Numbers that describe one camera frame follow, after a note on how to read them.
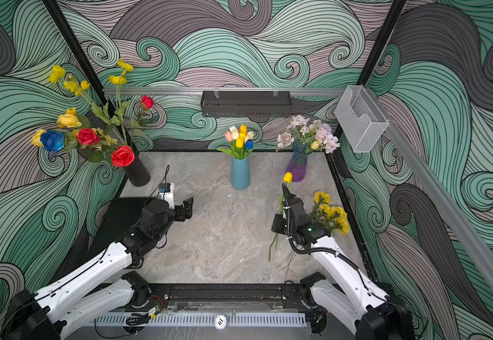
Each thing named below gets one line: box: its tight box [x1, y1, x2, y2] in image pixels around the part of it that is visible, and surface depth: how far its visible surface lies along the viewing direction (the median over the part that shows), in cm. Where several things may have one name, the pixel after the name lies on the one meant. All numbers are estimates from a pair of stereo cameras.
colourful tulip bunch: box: [216, 123, 255, 160], surface depth 85 cm
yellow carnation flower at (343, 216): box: [330, 206, 349, 222], surface depth 89 cm
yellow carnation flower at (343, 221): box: [335, 216, 350, 235], surface depth 89 cm
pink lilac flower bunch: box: [276, 114, 340, 154], surface depth 89 cm
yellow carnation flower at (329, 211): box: [318, 203, 336, 218], surface depth 93 cm
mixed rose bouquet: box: [31, 59, 156, 168], surface depth 76 cm
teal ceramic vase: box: [230, 156, 251, 191], surface depth 97 cm
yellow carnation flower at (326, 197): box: [313, 190, 332, 204], surface depth 99 cm
